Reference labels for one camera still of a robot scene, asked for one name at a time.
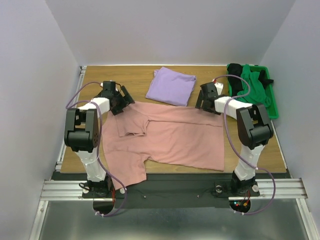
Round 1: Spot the pink printed t shirt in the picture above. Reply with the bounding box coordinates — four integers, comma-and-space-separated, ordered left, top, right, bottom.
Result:
102, 102, 225, 190

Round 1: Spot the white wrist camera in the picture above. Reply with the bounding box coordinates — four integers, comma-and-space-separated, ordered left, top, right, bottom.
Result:
99, 80, 116, 88
212, 81, 224, 96

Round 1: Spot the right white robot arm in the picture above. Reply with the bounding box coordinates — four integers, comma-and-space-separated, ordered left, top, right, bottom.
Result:
195, 82, 274, 195

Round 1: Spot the aluminium rail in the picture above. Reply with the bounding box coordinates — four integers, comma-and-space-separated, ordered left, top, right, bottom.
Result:
41, 65, 87, 192
228, 177, 310, 201

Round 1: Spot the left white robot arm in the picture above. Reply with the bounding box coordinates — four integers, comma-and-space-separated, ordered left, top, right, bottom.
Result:
64, 81, 135, 197

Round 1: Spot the black t shirt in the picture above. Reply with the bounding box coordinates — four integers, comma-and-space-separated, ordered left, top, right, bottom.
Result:
226, 63, 274, 96

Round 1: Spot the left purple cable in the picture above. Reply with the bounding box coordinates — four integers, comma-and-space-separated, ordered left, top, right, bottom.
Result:
65, 81, 128, 218

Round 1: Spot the purple t shirt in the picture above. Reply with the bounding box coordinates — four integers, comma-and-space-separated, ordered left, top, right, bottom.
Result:
145, 67, 197, 107

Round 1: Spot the purple cable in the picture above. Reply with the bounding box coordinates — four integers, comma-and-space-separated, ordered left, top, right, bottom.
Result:
213, 74, 277, 216
65, 81, 128, 218

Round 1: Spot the left aluminium rail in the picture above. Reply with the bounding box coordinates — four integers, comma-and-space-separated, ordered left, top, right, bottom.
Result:
41, 65, 87, 192

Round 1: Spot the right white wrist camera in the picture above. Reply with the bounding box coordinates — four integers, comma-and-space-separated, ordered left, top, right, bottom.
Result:
212, 81, 224, 96

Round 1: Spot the green t shirt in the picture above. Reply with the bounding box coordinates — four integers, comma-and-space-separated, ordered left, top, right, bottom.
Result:
236, 64, 271, 108

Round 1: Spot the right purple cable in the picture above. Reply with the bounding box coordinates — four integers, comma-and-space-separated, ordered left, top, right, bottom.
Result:
213, 74, 277, 216

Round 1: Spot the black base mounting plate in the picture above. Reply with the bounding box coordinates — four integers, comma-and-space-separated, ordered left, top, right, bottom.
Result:
79, 173, 260, 212

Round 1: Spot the right aluminium rail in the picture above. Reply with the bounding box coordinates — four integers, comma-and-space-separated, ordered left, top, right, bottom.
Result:
228, 177, 310, 201

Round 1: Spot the green plastic bin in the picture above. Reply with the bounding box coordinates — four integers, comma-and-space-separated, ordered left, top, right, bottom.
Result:
227, 67, 279, 119

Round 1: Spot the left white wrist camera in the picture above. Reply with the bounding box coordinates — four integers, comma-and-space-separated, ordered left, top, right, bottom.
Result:
99, 80, 116, 88

